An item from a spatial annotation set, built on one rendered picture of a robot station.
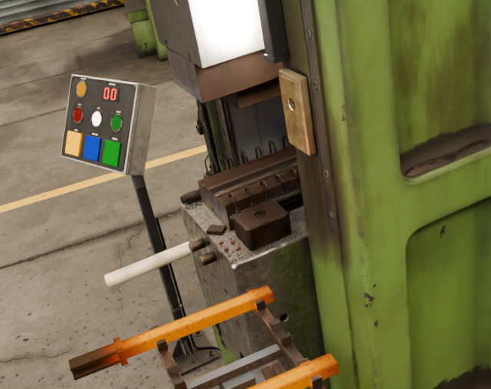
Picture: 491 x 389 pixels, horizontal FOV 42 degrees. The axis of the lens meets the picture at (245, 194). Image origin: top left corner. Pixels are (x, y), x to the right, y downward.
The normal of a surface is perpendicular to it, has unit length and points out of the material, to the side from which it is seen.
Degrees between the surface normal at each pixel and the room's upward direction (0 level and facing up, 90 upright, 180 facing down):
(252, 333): 90
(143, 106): 90
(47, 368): 0
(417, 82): 89
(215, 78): 90
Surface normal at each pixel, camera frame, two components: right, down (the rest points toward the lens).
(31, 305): -0.17, -0.86
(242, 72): 0.43, 0.38
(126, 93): -0.63, -0.02
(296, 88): -0.89, 0.35
